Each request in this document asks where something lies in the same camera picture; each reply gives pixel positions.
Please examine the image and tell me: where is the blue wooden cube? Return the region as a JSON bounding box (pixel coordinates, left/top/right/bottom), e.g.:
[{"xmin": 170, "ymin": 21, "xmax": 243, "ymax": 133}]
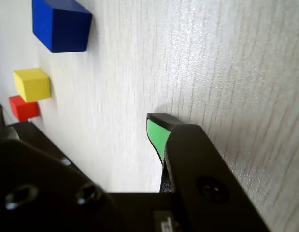
[{"xmin": 32, "ymin": 0, "xmax": 93, "ymax": 53}]

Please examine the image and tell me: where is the yellow wooden cube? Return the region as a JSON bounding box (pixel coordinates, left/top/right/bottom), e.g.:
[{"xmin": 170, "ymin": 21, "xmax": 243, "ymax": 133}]
[{"xmin": 13, "ymin": 68, "xmax": 52, "ymax": 103}]

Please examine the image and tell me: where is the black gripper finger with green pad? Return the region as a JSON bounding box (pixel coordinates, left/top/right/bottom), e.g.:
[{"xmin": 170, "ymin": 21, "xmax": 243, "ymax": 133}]
[
  {"xmin": 0, "ymin": 126, "xmax": 123, "ymax": 232},
  {"xmin": 146, "ymin": 112, "xmax": 271, "ymax": 232}
]

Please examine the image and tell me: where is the red wooden cube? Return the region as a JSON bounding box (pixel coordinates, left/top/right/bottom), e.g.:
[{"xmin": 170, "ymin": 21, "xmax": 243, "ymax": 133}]
[{"xmin": 8, "ymin": 95, "xmax": 41, "ymax": 121}]

